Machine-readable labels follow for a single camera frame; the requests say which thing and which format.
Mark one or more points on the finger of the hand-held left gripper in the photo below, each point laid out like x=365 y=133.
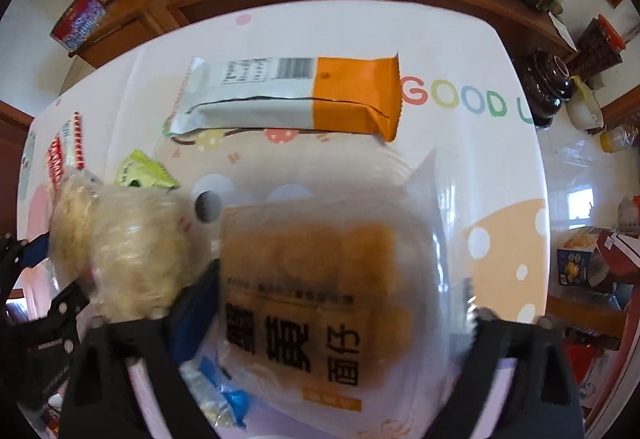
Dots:
x=35 y=249
x=67 y=306

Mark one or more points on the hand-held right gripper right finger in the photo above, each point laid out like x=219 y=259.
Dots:
x=505 y=349

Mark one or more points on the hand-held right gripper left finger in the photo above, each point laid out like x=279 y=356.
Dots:
x=197 y=309

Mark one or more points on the clear bag of pale pastries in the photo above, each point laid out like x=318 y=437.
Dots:
x=130 y=249

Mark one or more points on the clear bag of brown bread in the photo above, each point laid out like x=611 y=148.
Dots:
x=320 y=279

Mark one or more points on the orange white snack packet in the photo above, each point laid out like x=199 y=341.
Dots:
x=300 y=89

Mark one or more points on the red plastic stool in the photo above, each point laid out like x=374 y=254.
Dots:
x=585 y=364

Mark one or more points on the blue snack packet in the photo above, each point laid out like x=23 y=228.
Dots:
x=222 y=391

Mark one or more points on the wooden door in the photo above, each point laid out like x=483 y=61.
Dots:
x=12 y=159

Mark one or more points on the blue yellow box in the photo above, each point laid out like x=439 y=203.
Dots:
x=577 y=259

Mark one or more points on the red white striped snack packet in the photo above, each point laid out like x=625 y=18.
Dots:
x=75 y=139

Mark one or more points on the green snack packet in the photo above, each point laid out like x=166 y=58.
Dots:
x=142 y=171

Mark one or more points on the red white bag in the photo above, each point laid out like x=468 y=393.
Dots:
x=620 y=251

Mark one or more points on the red blue printed tin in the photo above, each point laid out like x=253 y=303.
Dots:
x=77 y=21

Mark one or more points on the yellow oil bottle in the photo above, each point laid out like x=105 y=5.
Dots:
x=620 y=139

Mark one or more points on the white yellow bucket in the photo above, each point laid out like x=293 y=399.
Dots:
x=585 y=109

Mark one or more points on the dark brown ceramic pot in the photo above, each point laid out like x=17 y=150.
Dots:
x=545 y=86

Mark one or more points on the brown basket with red lid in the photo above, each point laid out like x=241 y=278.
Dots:
x=597 y=46

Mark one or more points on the cartoon printed tablecloth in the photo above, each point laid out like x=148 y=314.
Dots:
x=350 y=29

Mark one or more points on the white paper sheet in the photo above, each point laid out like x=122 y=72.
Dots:
x=561 y=29

